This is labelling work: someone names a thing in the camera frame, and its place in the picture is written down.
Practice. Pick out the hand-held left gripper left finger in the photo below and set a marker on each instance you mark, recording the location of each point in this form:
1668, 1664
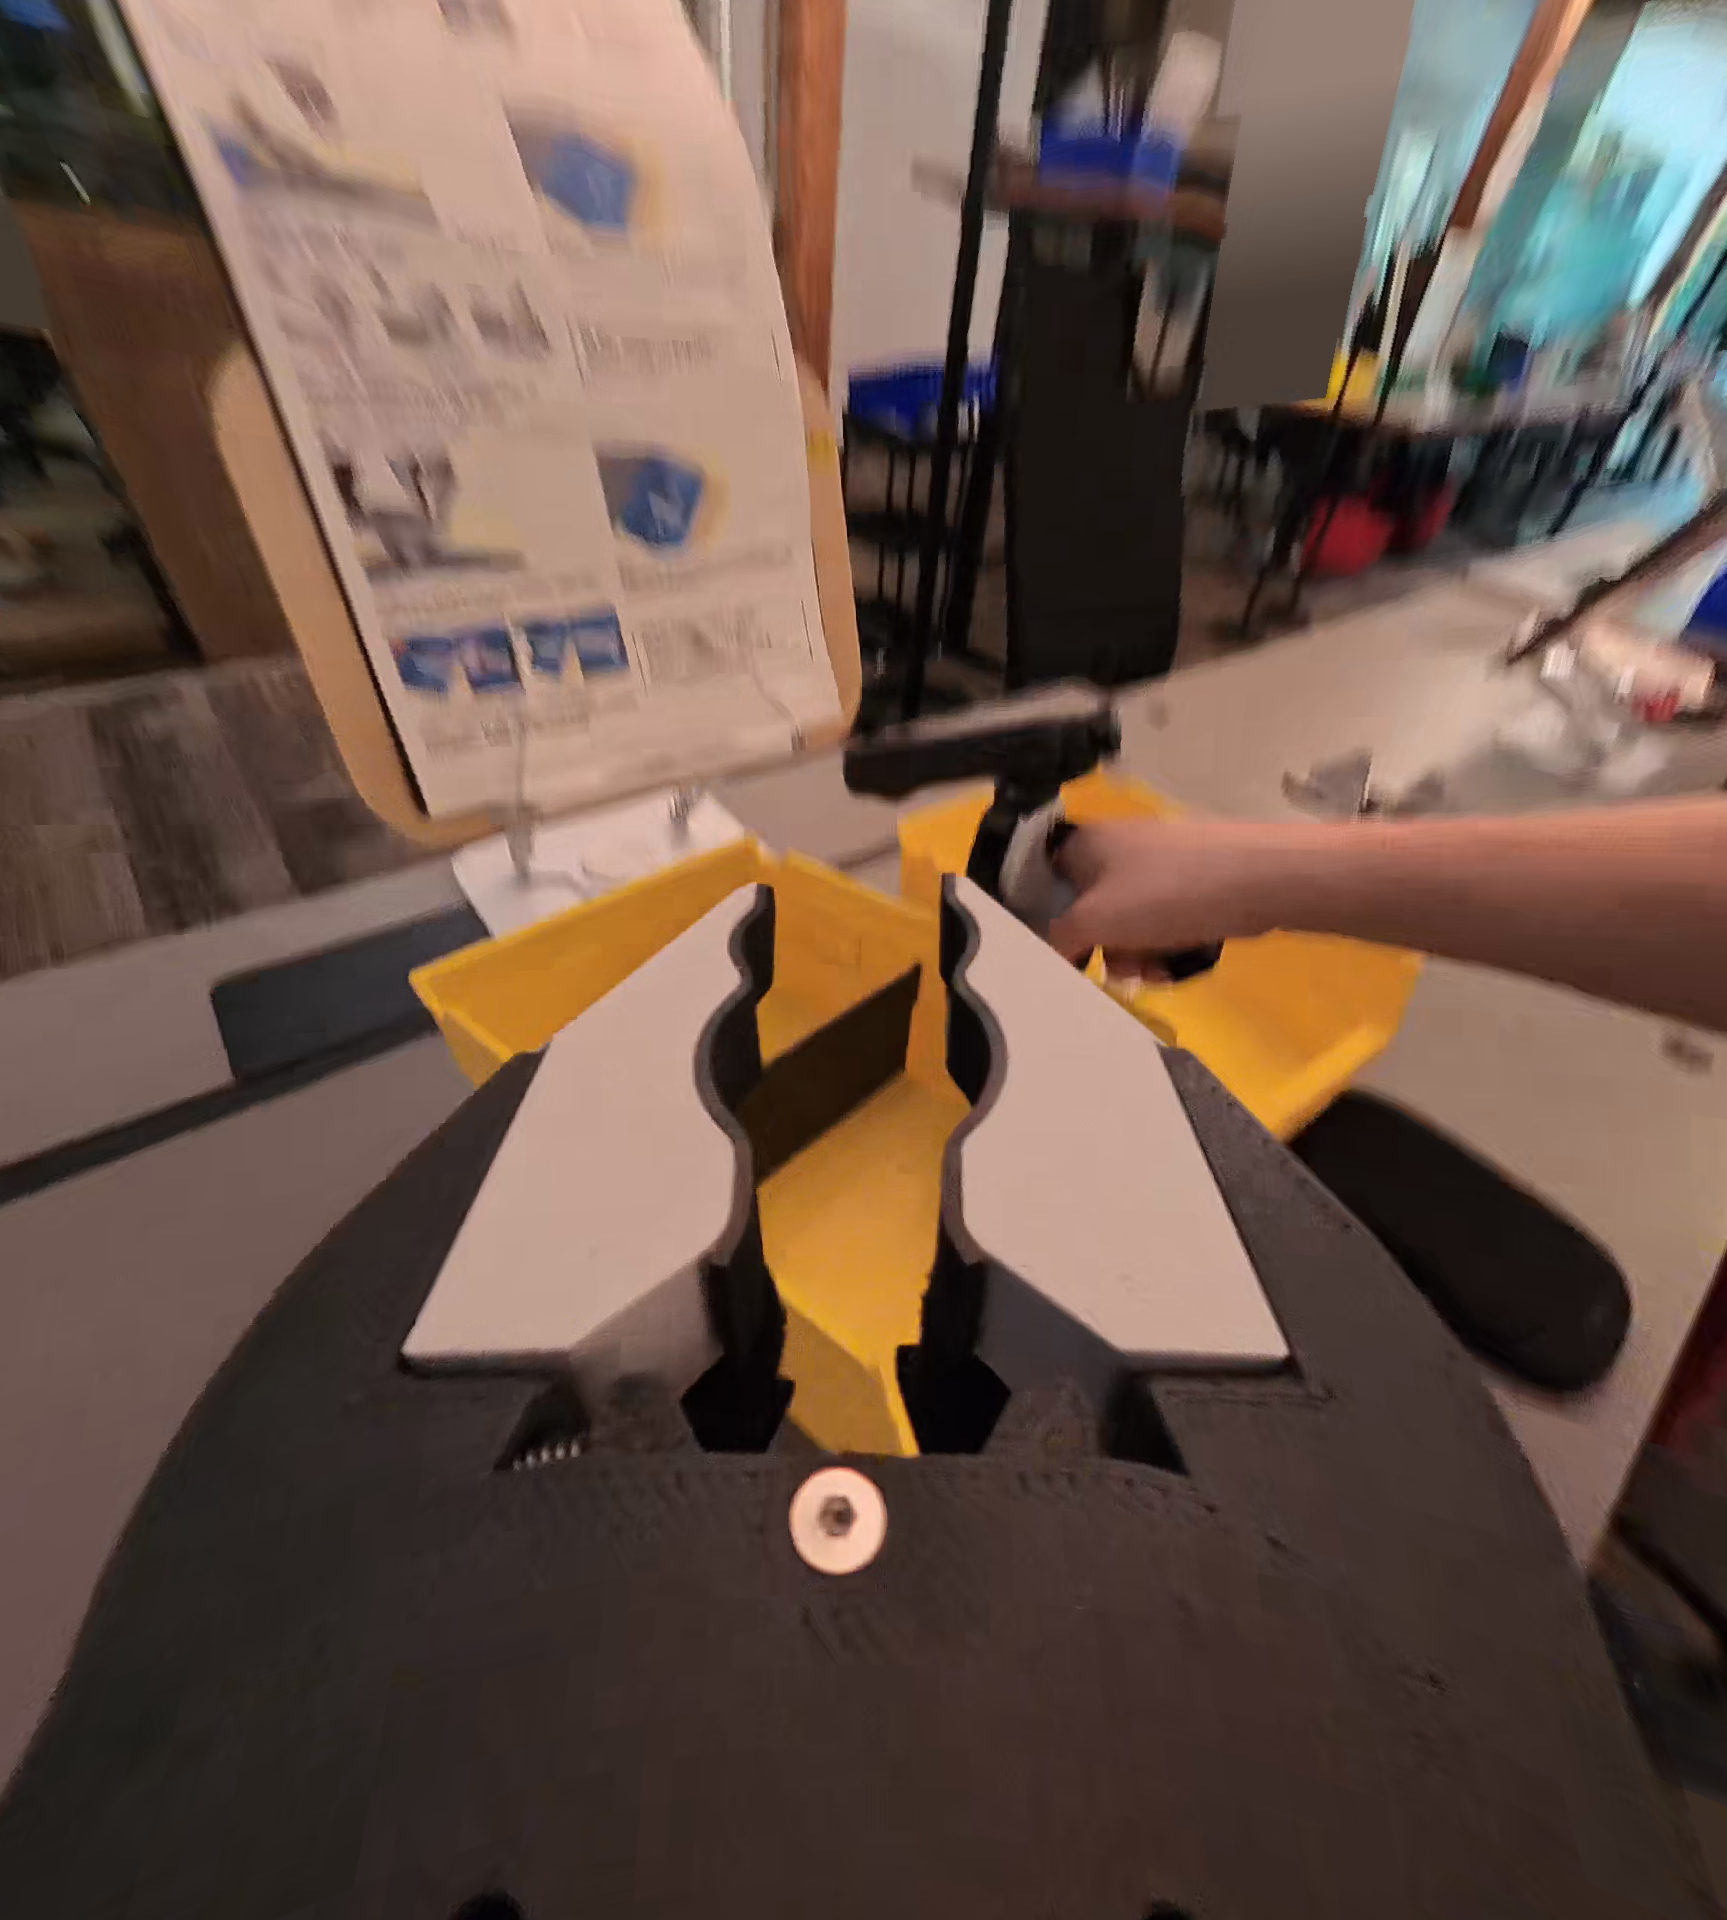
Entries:
578, 1200

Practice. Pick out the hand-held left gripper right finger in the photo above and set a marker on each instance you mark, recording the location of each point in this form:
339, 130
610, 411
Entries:
1118, 1200

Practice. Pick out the yellow divided plastic bin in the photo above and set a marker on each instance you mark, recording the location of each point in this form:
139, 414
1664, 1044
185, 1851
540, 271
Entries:
864, 1245

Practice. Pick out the person's right forearm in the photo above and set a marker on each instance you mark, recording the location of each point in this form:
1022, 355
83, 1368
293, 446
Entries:
1584, 914

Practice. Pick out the person's right hand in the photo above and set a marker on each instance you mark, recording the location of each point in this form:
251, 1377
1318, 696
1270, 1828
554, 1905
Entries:
1194, 884

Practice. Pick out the black chair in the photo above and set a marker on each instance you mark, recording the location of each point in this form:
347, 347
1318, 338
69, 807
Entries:
1096, 495

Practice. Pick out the black bin divider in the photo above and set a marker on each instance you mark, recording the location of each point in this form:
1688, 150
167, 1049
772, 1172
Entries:
834, 1072

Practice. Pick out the black flat pad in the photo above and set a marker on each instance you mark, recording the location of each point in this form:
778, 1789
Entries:
339, 998

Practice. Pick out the white stand base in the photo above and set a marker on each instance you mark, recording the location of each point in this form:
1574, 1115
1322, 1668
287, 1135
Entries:
608, 871

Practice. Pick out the black oblong pouch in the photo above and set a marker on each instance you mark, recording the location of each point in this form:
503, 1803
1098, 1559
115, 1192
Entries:
1478, 1245

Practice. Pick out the red storage bin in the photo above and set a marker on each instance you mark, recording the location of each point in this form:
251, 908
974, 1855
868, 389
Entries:
1382, 533

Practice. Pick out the printed instruction sheet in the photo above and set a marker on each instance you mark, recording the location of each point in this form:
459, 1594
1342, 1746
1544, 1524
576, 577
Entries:
503, 450

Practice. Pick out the brown wooden cabinet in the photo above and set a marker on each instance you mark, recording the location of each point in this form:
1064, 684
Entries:
129, 450

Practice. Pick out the wooden post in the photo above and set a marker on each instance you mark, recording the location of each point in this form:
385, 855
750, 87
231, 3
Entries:
810, 180

